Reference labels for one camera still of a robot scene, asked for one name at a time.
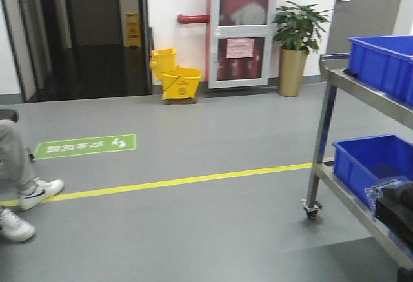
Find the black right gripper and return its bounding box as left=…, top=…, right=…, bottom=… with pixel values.
left=365, top=179, right=412, bottom=240

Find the stainless steel cart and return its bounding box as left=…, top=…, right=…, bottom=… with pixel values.
left=301, top=53, right=413, bottom=270

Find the blue bin cart lower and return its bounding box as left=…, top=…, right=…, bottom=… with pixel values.
left=333, top=134, right=412, bottom=206

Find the blue bin cart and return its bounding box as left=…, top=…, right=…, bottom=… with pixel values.
left=333, top=134, right=412, bottom=206
left=347, top=35, right=412, bottom=105

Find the blue bin cart top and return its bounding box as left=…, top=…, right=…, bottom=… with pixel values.
left=347, top=35, right=412, bottom=105

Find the potted green plant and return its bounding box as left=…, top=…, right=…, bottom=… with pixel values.
left=273, top=1, right=330, bottom=97

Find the yellow mop bucket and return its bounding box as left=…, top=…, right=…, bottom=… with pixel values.
left=150, top=48, right=203, bottom=105

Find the yellow wet floor sign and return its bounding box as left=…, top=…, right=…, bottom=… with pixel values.
left=125, top=12, right=142, bottom=48

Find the green floor sign sticker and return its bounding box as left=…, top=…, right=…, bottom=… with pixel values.
left=34, top=134, right=137, bottom=161

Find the white sneaker front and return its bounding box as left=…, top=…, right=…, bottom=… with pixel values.
left=19, top=178, right=65, bottom=210

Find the white sneaker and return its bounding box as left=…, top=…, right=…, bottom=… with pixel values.
left=1, top=208, right=35, bottom=243
left=19, top=178, right=65, bottom=210

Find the white sneaker rear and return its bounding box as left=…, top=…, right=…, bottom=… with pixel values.
left=1, top=208, right=35, bottom=243

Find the grey trouser leg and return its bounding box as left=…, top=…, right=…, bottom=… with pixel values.
left=1, top=120, right=35, bottom=194

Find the red fire hose cabinet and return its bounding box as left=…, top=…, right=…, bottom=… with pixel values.
left=206, top=0, right=276, bottom=90

